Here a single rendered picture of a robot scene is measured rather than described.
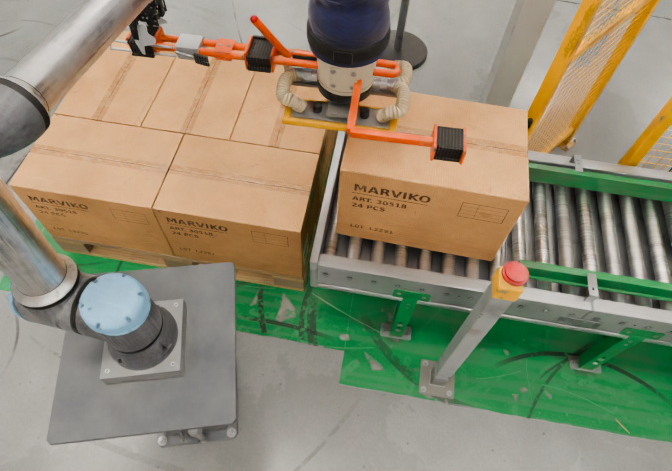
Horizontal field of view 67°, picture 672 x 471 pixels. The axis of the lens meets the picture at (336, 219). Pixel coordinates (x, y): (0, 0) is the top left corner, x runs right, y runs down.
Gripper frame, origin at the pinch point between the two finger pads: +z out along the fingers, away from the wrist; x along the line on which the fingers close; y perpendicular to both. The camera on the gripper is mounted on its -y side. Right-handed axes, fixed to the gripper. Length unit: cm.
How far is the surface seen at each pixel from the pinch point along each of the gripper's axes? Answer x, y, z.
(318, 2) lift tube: -5, 52, -23
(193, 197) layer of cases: -8, 2, 68
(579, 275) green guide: -22, 149, 59
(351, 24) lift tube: -9, 61, -21
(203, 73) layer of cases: 61, -15, 68
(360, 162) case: -11, 67, 28
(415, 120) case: 10, 83, 28
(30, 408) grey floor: -88, -53, 123
